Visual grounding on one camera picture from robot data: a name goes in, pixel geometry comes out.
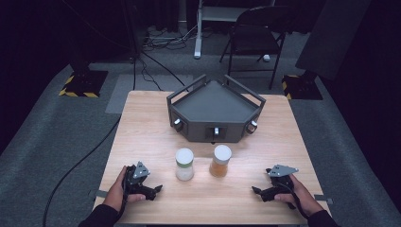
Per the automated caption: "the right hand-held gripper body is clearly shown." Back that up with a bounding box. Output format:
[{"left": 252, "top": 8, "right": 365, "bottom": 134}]
[{"left": 265, "top": 164, "right": 300, "bottom": 199}]

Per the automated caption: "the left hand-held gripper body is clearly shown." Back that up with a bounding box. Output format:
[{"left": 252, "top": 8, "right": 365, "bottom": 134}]
[{"left": 124, "top": 161, "right": 156, "bottom": 199}]

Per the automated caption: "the green banded jar white lid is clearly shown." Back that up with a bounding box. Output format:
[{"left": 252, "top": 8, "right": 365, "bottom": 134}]
[{"left": 175, "top": 148, "right": 195, "bottom": 182}]

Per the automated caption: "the orange jar white lid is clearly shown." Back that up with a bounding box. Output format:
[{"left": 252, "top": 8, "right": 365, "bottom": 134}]
[{"left": 208, "top": 144, "right": 233, "bottom": 179}]

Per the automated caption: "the dark grey corner rack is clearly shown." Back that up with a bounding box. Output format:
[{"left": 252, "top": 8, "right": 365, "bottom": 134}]
[{"left": 166, "top": 74, "right": 267, "bottom": 145}]

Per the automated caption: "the person's left hand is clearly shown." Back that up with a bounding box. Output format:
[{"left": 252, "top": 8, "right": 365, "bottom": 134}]
[{"left": 102, "top": 166, "right": 147, "bottom": 213}]

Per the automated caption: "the person's right hand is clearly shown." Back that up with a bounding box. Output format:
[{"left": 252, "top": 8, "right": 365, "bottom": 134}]
[{"left": 273, "top": 174, "right": 324, "bottom": 218}]

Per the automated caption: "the grey tape strip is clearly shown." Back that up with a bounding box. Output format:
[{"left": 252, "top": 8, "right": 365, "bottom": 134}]
[
  {"left": 313, "top": 194, "right": 334, "bottom": 205},
  {"left": 88, "top": 189, "right": 109, "bottom": 200}
]

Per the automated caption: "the black yellow striped stand base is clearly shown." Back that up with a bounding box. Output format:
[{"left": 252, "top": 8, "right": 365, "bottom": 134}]
[
  {"left": 58, "top": 61, "right": 110, "bottom": 98},
  {"left": 281, "top": 70, "right": 323, "bottom": 101}
]

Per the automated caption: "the black tripod stand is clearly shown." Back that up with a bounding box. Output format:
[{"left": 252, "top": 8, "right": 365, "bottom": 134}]
[{"left": 120, "top": 0, "right": 144, "bottom": 64}]

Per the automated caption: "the black folding chair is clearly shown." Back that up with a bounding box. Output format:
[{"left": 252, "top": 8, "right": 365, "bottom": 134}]
[{"left": 218, "top": 5, "right": 290, "bottom": 91}]

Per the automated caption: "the grey tilted panel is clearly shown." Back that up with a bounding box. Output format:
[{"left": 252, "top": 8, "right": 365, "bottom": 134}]
[{"left": 294, "top": 0, "right": 374, "bottom": 81}]

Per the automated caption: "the black gripper strap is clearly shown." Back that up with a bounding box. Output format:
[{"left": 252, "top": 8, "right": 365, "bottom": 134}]
[{"left": 276, "top": 182, "right": 309, "bottom": 219}]

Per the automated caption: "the thick black floor cable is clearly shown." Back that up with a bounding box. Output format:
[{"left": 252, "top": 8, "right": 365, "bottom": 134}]
[{"left": 42, "top": 114, "right": 123, "bottom": 227}]

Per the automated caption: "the thin black floor cable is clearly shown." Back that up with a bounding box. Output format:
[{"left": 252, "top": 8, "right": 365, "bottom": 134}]
[{"left": 141, "top": 50, "right": 187, "bottom": 88}]

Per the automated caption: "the tangle of floor cables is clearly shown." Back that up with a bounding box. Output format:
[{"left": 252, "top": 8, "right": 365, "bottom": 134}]
[{"left": 142, "top": 24, "right": 199, "bottom": 52}]

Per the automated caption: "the white desk frame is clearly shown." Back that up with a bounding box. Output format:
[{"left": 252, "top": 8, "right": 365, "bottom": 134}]
[{"left": 193, "top": 0, "right": 276, "bottom": 61}]

